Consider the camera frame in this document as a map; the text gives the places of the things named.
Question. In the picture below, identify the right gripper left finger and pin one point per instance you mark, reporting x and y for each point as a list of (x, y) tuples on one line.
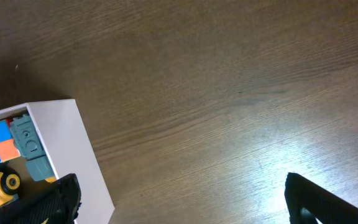
[(58, 203)]

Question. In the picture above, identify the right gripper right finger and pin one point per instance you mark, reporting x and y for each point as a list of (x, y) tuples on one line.
[(310, 203)]

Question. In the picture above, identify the yellow grey toy loader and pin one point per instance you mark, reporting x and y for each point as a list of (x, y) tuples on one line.
[(27, 141)]

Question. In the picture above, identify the white cardboard box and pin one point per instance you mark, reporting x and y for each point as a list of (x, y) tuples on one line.
[(67, 145)]

